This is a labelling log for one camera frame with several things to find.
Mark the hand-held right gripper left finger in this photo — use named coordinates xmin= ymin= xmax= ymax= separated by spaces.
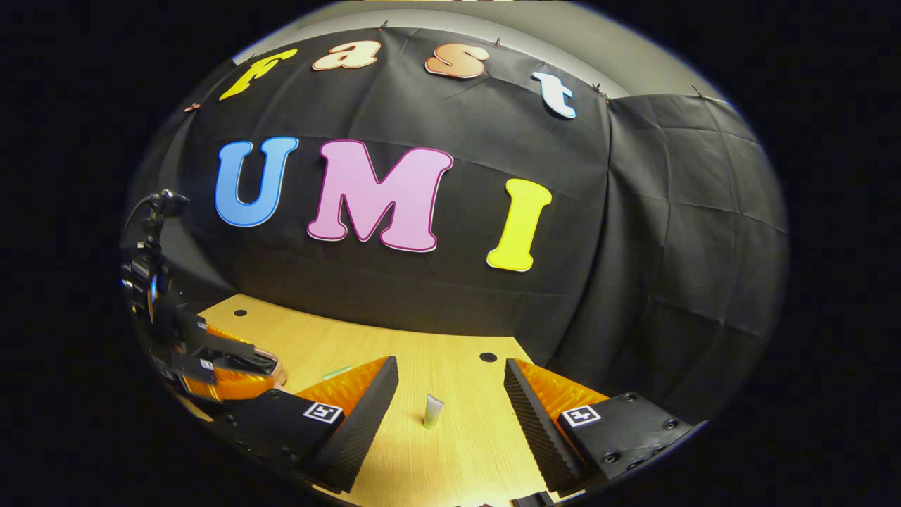
xmin=211 ymin=356 xmax=400 ymax=494

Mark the black backdrop cloth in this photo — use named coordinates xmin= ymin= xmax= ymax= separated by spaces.
xmin=123 ymin=27 xmax=789 ymax=423

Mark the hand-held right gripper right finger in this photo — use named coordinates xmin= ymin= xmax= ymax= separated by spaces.
xmin=503 ymin=358 xmax=708 ymax=494

